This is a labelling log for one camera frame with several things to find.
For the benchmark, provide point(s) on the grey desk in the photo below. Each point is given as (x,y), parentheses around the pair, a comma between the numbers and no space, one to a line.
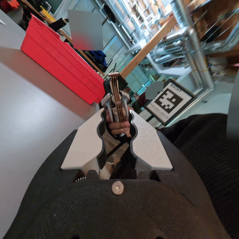
(28,121)

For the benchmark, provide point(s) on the shiny silver pipe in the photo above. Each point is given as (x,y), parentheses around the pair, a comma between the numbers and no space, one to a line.
(121,35)

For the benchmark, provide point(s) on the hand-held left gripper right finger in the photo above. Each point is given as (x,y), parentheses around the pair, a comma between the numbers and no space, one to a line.
(151,147)

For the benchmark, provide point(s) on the person's right forearm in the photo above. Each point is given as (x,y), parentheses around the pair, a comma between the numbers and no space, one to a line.
(201,149)

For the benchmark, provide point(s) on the red plastic bin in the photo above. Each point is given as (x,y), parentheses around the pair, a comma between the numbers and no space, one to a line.
(59,61)

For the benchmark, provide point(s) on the layered wooden model piece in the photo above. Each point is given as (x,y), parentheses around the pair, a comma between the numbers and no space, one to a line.
(114,84)

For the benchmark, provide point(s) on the black round disc lamp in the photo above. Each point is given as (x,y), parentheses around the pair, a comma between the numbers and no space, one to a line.
(109,13)

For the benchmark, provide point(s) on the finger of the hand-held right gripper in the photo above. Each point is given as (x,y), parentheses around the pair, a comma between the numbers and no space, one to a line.
(126,99)
(106,100)

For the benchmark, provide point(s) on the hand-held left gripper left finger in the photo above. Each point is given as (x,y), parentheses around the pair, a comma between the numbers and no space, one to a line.
(82,147)

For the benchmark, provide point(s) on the wooden post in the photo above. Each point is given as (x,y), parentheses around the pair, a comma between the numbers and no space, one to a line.
(147,48)

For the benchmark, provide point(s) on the silver ventilation duct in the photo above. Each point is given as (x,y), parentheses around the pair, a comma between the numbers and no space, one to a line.
(192,56)

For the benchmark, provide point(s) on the white paper sheet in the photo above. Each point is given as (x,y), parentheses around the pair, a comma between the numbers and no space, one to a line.
(1,22)

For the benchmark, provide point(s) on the person's right hand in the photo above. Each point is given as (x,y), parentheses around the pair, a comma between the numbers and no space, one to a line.
(117,128)

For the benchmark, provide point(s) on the blue jacket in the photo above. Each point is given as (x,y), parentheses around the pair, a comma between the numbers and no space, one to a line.
(99,56)

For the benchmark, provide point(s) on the yellow object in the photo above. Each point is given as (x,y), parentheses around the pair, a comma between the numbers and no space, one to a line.
(47,14)

